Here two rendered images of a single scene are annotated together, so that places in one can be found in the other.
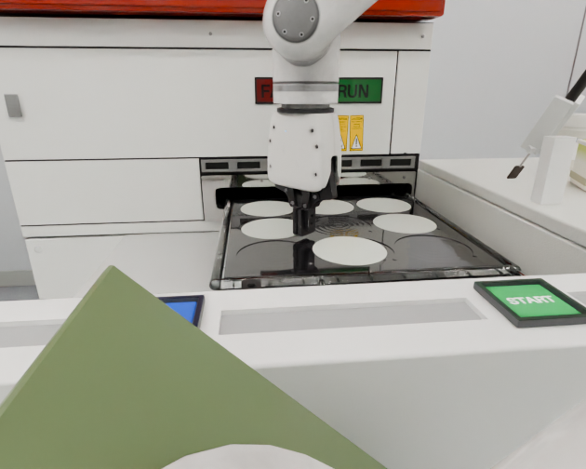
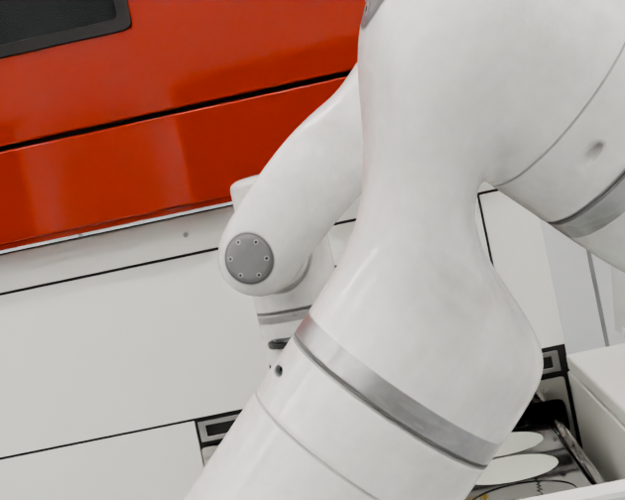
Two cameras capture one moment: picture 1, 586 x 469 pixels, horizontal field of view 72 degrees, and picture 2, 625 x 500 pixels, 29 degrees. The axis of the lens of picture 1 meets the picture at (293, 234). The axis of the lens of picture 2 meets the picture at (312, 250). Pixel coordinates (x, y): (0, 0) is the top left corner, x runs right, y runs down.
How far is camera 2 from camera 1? 0.65 m
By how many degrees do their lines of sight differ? 20
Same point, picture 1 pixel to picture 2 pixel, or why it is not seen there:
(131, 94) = (82, 342)
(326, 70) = (313, 290)
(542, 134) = not seen: outside the picture
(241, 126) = (253, 357)
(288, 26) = (243, 269)
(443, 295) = not seen: outside the picture
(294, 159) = not seen: hidden behind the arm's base
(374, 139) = not seen: hidden behind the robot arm
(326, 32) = (285, 266)
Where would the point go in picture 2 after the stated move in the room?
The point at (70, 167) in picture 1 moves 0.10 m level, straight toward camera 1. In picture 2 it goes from (2, 469) to (10, 482)
